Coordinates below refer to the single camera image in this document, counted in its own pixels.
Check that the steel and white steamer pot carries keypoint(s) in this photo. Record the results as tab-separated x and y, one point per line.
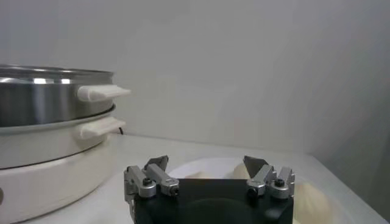
45	182

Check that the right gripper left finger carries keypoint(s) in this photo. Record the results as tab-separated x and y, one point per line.
147	186

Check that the stainless steel steamer basket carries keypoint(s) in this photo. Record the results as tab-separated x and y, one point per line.
45	100

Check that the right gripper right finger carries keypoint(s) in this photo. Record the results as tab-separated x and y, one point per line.
262	176

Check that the white round plate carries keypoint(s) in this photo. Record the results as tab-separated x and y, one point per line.
213	165

